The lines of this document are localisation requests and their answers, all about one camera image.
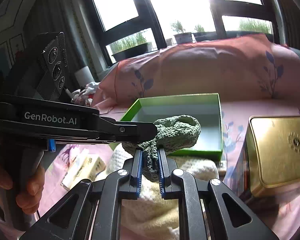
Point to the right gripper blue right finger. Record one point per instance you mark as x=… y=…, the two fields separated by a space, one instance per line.
x=207 y=209

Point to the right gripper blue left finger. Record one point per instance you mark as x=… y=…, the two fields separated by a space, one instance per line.
x=91 y=210

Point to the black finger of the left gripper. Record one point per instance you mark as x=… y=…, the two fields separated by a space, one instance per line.
x=120 y=131

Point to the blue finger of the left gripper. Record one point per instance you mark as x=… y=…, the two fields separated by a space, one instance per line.
x=51 y=145

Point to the yellow soft tissue pack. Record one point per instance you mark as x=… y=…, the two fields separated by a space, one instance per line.
x=85 y=166

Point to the cream yellow waffle towel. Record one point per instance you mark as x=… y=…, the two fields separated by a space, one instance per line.
x=153 y=217

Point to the dark green knitted cloth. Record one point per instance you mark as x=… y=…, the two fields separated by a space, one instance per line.
x=174 y=133

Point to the pile of white clothes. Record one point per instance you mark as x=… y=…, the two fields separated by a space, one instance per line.
x=84 y=95

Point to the white paper roll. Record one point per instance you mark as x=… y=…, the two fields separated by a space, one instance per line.
x=84 y=76

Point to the pink printed bedsheet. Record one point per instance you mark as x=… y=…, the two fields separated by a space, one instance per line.
x=280 y=213

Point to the black long planter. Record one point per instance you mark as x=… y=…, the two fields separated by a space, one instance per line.
x=133 y=52

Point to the black gold tea tin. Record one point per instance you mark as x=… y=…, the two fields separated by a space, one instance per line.
x=269 y=161

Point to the green cardboard box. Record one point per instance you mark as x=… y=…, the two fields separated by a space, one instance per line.
x=202 y=111

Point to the black round flower pot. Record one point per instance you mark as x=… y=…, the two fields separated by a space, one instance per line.
x=183 y=38

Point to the pink floral pillow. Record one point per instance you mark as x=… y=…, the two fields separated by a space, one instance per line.
x=237 y=69

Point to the black window frame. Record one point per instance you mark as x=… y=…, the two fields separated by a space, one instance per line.
x=123 y=24

